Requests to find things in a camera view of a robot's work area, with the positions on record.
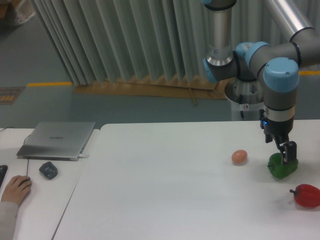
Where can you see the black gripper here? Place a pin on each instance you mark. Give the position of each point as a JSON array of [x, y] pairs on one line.
[[276, 125]]

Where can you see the black computer mouse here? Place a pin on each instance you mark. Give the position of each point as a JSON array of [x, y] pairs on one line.
[[24, 184]]

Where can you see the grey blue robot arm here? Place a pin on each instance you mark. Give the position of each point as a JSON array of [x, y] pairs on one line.
[[276, 68]]

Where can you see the grey sleeved forearm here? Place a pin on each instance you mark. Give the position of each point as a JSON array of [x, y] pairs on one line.
[[8, 218]]

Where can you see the person's bare hand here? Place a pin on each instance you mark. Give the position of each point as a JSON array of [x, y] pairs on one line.
[[10, 193]]

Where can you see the green bell pepper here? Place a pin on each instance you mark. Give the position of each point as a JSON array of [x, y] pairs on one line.
[[280, 170]]

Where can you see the brown egg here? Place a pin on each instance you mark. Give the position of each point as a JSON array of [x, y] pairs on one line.
[[239, 157]]

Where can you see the red bell pepper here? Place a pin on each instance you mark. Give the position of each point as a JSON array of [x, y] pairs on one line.
[[306, 195]]

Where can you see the brown cardboard sheet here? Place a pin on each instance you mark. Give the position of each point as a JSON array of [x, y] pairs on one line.
[[194, 90]]

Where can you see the white usb plug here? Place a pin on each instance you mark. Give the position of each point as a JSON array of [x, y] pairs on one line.
[[82, 156]]

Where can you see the grey green pleated curtain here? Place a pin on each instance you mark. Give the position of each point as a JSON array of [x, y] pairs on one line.
[[156, 39]]

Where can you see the silver closed laptop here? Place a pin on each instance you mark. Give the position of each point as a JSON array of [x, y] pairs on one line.
[[57, 141]]

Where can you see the black small controller device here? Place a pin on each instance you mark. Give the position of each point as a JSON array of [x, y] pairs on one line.
[[48, 170]]

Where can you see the black keyboard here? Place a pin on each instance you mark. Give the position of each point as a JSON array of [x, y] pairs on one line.
[[3, 172]]

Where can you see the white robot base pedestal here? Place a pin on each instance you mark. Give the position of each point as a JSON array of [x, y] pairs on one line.
[[246, 99]]

